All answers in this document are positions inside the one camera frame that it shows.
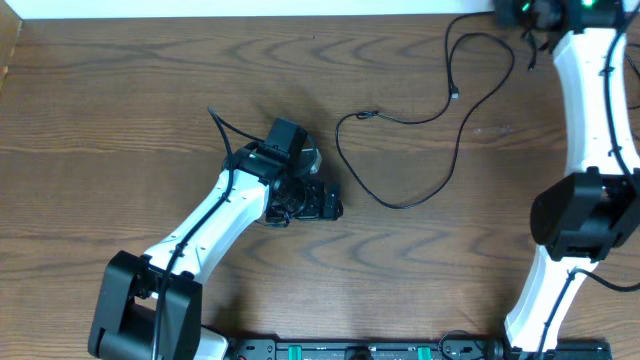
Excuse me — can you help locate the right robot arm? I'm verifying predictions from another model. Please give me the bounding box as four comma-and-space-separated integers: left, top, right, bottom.
484, 0, 639, 359

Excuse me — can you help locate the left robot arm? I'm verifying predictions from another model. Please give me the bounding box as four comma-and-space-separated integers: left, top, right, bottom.
88, 118, 343, 359

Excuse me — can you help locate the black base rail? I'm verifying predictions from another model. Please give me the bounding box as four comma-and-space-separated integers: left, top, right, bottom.
222, 335, 613, 360

